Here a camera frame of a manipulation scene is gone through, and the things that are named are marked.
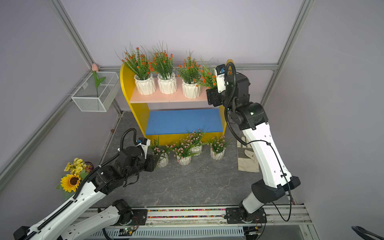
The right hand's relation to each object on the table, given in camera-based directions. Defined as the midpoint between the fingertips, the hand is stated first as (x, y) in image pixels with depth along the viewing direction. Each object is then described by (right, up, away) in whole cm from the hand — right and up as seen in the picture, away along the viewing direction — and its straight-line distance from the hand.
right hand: (218, 85), depth 63 cm
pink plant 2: (-17, -32, +18) cm, 40 cm away
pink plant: (-31, -30, +18) cm, 46 cm away
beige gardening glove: (+23, -39, +32) cm, 55 cm away
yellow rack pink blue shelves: (-29, -11, +36) cm, 48 cm away
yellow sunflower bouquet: (-61, -37, +1) cm, 71 cm away
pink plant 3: (-11, -25, +20) cm, 33 cm away
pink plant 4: (+2, -29, +22) cm, 36 cm away
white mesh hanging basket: (-68, +3, +25) cm, 73 cm away
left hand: (-29, -33, +9) cm, 45 cm away
